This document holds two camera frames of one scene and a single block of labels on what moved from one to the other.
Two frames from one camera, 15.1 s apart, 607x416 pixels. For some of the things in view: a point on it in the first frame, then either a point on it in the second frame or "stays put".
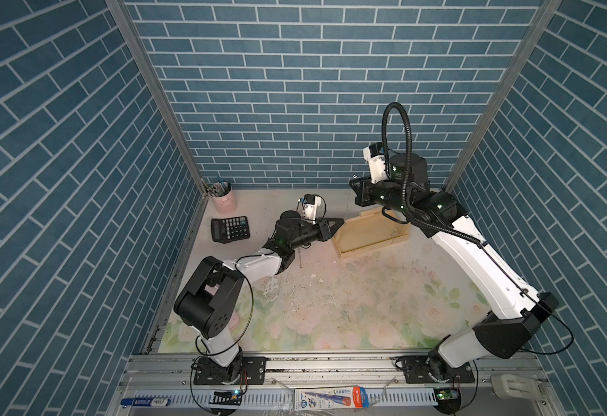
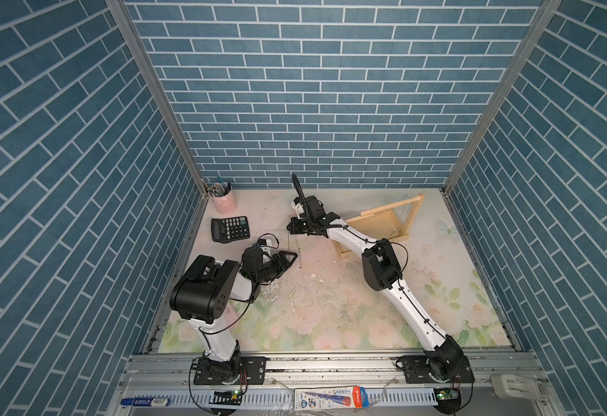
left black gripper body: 305,235 -> 268,271
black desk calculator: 230,229 stays put
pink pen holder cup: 227,204 stays put
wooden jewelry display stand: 368,230 stays put
